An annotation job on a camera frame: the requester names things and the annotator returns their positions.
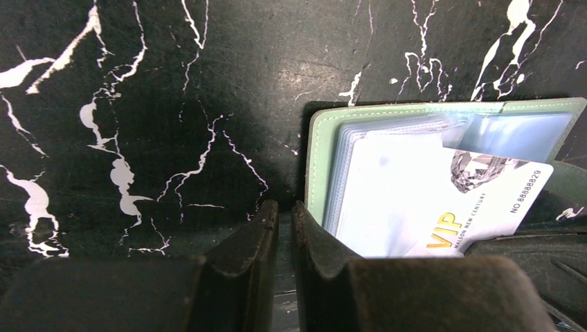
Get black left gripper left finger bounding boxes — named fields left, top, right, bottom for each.
left=1, top=201, right=279, bottom=331

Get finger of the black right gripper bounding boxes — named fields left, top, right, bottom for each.
left=465, top=232, right=586, bottom=331

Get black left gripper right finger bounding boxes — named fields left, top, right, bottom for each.
left=291, top=202, right=554, bottom=331

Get mint green card holder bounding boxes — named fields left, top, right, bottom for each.
left=305, top=98, right=586, bottom=240

